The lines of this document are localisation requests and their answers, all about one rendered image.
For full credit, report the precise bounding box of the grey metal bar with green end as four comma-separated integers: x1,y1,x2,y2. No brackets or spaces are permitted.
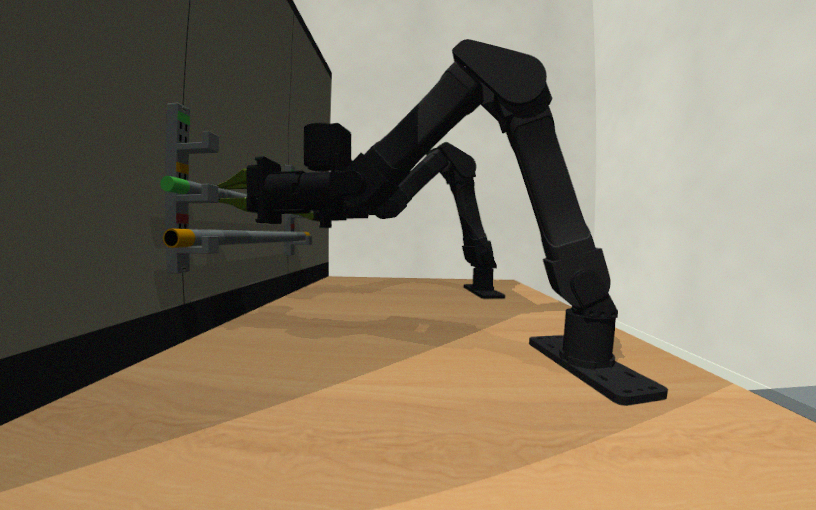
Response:
160,176,247,199

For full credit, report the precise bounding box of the dark grey wall panel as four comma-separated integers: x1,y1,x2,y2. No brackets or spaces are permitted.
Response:
0,0,332,426

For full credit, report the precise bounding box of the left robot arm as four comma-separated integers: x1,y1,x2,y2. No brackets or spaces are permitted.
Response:
273,39,668,406

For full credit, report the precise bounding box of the grey metal bar with yellow ends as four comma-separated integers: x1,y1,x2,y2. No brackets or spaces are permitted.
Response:
163,229,310,248

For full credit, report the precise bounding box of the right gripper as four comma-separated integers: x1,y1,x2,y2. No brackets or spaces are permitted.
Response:
295,201,349,228

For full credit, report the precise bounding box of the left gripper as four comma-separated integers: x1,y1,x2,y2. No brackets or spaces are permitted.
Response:
216,156,306,224

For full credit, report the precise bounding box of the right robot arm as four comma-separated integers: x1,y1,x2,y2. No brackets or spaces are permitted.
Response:
313,142,505,299

